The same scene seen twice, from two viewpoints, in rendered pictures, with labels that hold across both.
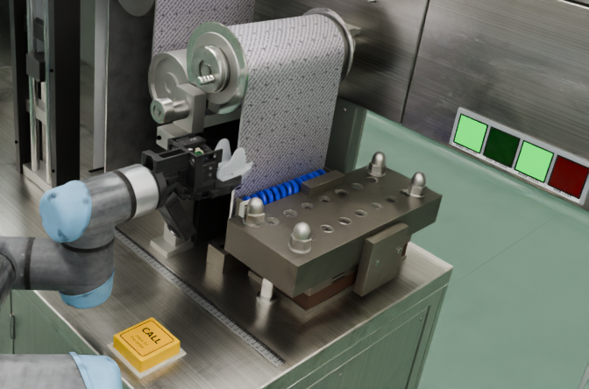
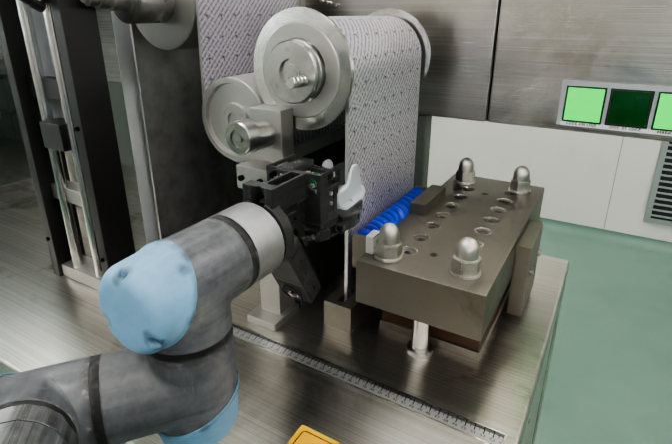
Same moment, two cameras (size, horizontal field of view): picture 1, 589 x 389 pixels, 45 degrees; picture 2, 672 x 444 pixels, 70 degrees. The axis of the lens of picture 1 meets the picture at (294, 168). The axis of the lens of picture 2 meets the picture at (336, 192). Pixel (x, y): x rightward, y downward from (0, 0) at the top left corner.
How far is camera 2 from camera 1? 60 cm
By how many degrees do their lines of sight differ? 10
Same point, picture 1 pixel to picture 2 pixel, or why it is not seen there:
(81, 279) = (194, 405)
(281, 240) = (438, 269)
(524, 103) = (652, 50)
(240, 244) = (381, 289)
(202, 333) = (374, 425)
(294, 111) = (389, 119)
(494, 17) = not seen: outside the picture
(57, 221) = (139, 317)
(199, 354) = not seen: outside the picture
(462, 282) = not seen: hidden behind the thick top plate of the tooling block
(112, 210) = (228, 276)
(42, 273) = (126, 415)
